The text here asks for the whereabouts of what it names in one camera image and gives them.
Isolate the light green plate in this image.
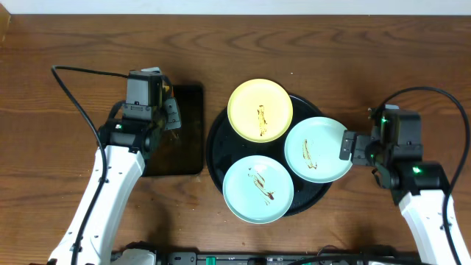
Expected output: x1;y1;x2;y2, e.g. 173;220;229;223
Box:
222;155;294;225
284;117;353;183

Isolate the yellow plate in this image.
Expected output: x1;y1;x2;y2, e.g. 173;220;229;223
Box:
227;79;294;143

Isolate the light green front plate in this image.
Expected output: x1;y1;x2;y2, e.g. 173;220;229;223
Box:
222;155;294;225

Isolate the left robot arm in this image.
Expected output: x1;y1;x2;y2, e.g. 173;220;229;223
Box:
48;67;181;264

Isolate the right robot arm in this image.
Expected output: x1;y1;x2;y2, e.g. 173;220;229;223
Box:
339;105;470;264

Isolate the black rectangular water tray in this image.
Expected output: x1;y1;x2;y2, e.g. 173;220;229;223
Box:
144;85;204;177

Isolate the black round tray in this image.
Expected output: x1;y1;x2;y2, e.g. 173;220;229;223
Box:
207;110;331;216

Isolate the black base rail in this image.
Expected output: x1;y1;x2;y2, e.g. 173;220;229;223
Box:
110;250;424;265

